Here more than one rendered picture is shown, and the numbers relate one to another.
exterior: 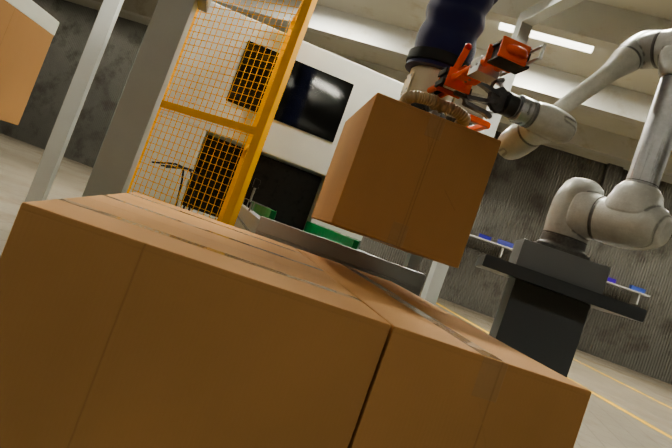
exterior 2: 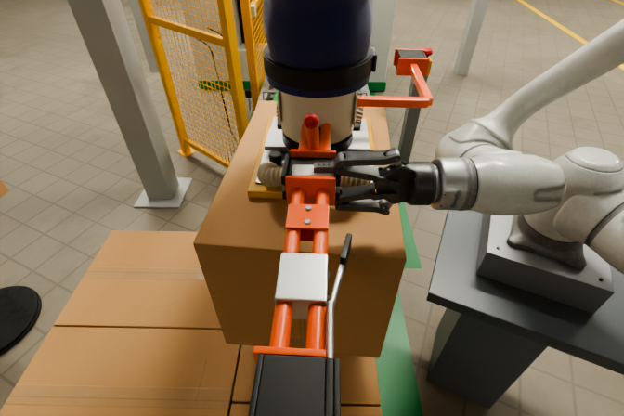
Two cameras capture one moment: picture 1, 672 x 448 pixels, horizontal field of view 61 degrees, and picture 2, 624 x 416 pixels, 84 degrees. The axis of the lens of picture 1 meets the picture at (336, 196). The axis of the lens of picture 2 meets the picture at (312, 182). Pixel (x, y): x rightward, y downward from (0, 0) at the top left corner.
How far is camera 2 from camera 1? 160 cm
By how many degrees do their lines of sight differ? 44
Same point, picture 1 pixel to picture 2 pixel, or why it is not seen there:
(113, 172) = (136, 129)
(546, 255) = (516, 270)
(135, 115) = (117, 80)
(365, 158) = (225, 301)
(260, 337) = not seen: outside the picture
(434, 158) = not seen: hidden behind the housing
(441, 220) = (344, 332)
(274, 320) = not seen: outside the picture
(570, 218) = (559, 225)
